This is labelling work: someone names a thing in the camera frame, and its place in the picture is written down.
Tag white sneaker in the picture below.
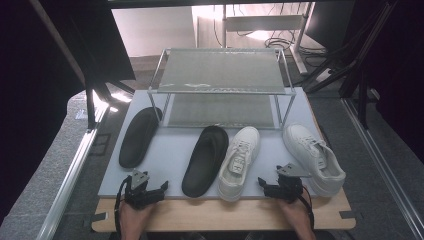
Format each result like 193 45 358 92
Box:
218 126 261 202
282 123 347 198

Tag metal two-tier shoe rack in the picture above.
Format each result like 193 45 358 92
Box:
147 47 297 130

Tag dark monitor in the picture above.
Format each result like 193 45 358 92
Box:
304 0 356 52

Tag aluminium rail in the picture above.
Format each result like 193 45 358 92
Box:
35 105 112 240
343 98 424 240

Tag bundle of floor cables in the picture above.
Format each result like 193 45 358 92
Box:
264 35 329 58

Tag black slipper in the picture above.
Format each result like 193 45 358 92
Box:
181 125 230 198
118 106 164 169

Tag black tripod stand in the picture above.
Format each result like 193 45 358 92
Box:
84 78 136 132

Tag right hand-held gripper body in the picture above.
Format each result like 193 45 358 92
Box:
276 163 313 204

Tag black metal stands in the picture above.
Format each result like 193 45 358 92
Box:
301 0 399 130

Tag white desk frame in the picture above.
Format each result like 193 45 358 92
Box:
191 2 316 76

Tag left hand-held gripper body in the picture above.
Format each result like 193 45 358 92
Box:
123 169 161 211

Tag person's left hand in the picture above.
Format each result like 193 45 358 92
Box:
119 200 155 232

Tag person's right hand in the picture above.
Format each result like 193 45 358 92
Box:
278 196 313 231

